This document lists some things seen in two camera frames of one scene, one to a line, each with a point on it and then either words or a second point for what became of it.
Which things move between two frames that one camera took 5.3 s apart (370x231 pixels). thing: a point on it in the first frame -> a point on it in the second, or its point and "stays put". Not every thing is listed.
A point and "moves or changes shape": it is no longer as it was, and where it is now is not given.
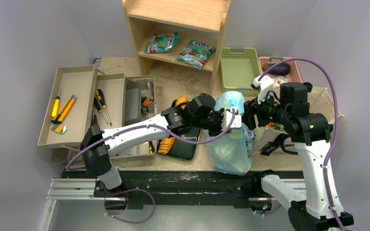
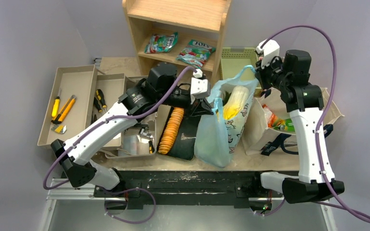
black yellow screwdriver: (99, 97) stays put
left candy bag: (158, 43) stays put
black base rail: (138, 186) stays put
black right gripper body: (250, 114) -> (264, 78)
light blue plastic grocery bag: (231, 152) moves or changes shape
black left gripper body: (213, 122) -> (177, 98)
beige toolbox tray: (82, 98) stays put
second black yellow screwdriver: (96, 103) stays put
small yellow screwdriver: (56, 106) stays put
